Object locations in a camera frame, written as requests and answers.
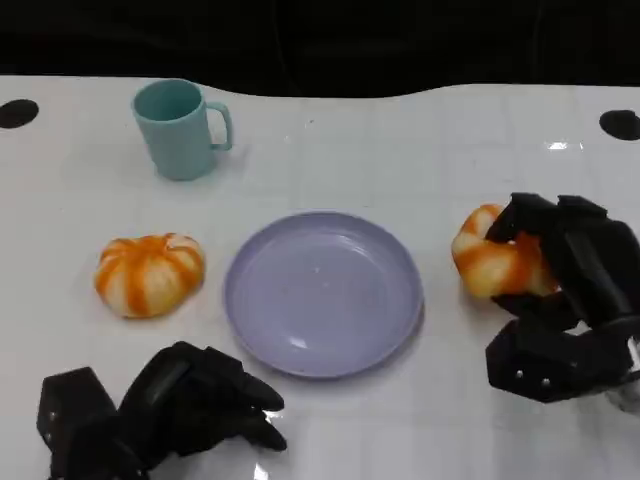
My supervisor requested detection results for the pale green mug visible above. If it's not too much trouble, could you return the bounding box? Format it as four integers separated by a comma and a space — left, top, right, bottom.
130, 78, 235, 182

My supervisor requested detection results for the black backdrop cloth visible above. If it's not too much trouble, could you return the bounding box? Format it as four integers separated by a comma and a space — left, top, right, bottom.
0, 0, 640, 99

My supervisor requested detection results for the black table grommet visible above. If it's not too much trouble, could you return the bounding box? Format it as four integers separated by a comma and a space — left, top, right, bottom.
0, 98, 40, 130
598, 109, 640, 140

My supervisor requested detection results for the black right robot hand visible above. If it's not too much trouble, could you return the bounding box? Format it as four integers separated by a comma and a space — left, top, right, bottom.
485, 192, 640, 332

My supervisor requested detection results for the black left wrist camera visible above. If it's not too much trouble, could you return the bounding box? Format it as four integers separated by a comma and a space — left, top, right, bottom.
35, 367, 121, 451

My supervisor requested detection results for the lilac plate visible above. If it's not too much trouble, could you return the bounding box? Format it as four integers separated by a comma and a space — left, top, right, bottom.
223, 211, 426, 379

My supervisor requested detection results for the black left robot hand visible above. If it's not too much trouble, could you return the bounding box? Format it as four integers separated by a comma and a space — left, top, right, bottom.
118, 341, 289, 460

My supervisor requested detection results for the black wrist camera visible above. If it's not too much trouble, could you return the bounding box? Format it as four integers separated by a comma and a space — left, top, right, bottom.
35, 367, 121, 451
484, 319, 634, 406

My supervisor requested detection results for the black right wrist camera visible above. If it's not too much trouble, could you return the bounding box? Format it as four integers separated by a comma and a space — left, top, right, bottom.
484, 319, 634, 406

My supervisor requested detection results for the orange and white bread roll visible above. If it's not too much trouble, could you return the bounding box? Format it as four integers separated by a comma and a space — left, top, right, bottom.
451, 203, 559, 301
94, 232, 207, 320

